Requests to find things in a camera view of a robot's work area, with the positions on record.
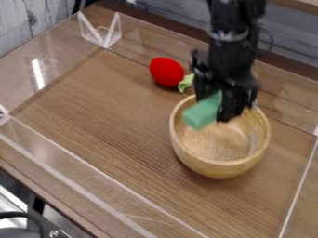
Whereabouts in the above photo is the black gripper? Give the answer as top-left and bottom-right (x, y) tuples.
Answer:
(187, 28), (260, 123)

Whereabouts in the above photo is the green rectangular block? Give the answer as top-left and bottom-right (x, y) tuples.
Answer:
(183, 91), (221, 130)

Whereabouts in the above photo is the brown wooden bowl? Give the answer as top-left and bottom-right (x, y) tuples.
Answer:
(168, 95), (271, 179)

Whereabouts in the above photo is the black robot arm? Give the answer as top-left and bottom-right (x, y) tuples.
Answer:
(183, 0), (267, 127)

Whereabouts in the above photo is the red plush strawberry toy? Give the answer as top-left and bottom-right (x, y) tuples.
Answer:
(149, 57), (193, 93)

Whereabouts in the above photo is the clear acrylic corner bracket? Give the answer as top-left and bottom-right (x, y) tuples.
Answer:
(77, 12), (121, 48)

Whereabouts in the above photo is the black table leg mount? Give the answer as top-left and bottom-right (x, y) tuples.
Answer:
(26, 196), (72, 238)

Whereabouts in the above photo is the black cable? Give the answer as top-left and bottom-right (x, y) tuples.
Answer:
(0, 211), (45, 238)

